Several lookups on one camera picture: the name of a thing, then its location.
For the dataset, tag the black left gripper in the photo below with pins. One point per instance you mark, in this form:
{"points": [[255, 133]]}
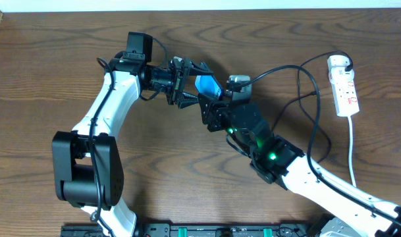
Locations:
{"points": [[177, 82]]}

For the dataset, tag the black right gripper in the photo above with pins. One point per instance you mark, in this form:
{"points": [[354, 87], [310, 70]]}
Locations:
{"points": [[209, 112]]}

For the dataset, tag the blue screen Galaxy smartphone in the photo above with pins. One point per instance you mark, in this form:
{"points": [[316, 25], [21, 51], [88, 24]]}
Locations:
{"points": [[208, 85]]}

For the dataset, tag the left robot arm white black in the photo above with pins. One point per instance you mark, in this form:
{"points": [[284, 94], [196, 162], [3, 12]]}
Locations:
{"points": [[87, 167]]}

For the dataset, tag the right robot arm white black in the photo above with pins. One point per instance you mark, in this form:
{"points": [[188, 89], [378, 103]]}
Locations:
{"points": [[278, 161]]}

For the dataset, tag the white USB charger adapter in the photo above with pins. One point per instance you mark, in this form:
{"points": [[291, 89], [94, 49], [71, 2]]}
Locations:
{"points": [[340, 69]]}

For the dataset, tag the white power strip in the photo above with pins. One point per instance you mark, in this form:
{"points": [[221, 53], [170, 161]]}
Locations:
{"points": [[344, 91]]}

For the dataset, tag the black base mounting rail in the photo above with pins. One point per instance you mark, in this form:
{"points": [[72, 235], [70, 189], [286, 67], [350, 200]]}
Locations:
{"points": [[172, 230]]}

